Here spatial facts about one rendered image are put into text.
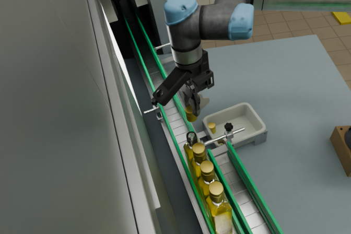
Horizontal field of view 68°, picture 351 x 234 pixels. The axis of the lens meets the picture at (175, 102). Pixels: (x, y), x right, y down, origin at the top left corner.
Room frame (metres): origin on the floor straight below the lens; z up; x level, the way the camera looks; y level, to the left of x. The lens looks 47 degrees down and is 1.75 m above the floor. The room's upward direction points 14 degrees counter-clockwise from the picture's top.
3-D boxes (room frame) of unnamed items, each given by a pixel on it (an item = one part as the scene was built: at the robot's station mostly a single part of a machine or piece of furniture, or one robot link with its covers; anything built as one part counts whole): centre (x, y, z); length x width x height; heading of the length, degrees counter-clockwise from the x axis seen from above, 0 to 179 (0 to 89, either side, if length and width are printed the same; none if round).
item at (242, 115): (0.65, -0.21, 0.80); 0.22 x 0.17 x 0.09; 98
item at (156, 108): (0.73, 0.10, 0.94); 0.07 x 0.04 x 0.13; 98
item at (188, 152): (0.43, -0.02, 0.99); 0.06 x 0.06 x 0.21; 9
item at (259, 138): (0.64, -0.19, 0.79); 0.27 x 0.17 x 0.08; 98
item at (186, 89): (0.54, -0.07, 1.27); 0.09 x 0.08 x 0.12; 114
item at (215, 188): (0.26, -0.04, 1.14); 0.04 x 0.04 x 0.04
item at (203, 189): (0.31, -0.04, 0.99); 0.06 x 0.06 x 0.21; 9
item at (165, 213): (0.62, 0.14, 1.15); 0.90 x 0.03 x 0.34; 8
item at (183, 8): (0.53, -0.06, 1.43); 0.09 x 0.08 x 0.11; 66
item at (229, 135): (0.52, -0.13, 0.95); 0.17 x 0.03 x 0.12; 98
